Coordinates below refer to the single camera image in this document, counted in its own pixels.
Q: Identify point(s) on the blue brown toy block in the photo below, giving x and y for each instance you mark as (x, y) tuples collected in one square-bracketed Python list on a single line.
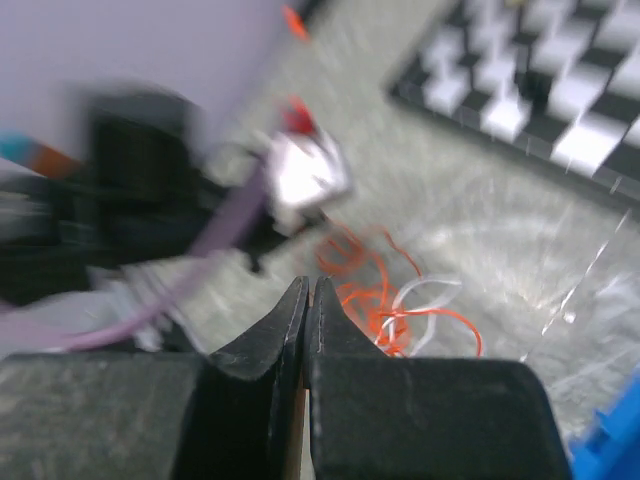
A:
[(22, 154)]

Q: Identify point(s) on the blue three-compartment bin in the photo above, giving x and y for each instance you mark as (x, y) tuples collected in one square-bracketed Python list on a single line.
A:
[(609, 450)]

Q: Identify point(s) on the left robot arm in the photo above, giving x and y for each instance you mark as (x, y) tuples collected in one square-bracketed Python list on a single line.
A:
[(94, 252)]

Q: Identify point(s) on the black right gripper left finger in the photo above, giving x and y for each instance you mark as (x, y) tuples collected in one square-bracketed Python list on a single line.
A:
[(235, 414)]

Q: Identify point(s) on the black white chessboard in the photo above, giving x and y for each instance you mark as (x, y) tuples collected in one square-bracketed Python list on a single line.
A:
[(557, 81)]

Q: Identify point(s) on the black marker orange cap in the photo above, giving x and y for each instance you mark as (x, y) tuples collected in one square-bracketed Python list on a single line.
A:
[(296, 24)]

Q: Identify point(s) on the black chess piece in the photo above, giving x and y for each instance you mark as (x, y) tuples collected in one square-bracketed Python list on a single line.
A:
[(535, 87)]

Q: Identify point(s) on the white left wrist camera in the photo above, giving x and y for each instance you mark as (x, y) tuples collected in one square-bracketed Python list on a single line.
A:
[(305, 173)]

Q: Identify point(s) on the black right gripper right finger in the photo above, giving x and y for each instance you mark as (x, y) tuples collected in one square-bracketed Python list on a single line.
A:
[(377, 417)]

